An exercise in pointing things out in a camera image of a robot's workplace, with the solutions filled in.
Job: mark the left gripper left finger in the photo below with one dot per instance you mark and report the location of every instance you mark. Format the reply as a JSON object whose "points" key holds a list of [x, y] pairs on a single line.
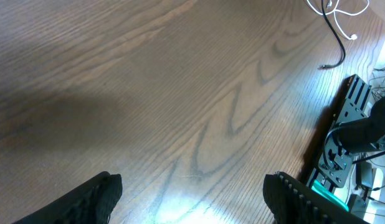
{"points": [[91, 202]]}

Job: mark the black power adapter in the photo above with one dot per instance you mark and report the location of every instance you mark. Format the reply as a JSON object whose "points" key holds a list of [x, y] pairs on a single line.
{"points": [[364, 175]]}

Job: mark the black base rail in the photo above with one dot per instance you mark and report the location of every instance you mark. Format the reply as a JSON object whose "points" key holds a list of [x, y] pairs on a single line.
{"points": [[334, 150]]}

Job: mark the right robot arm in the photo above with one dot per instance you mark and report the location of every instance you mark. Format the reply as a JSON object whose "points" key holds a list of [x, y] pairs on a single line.
{"points": [[363, 135]]}

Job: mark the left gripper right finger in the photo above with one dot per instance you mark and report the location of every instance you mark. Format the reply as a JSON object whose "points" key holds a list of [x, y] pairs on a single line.
{"points": [[290, 201]]}

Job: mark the green handled tool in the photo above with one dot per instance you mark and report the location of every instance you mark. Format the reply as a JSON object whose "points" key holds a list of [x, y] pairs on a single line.
{"points": [[321, 190]]}

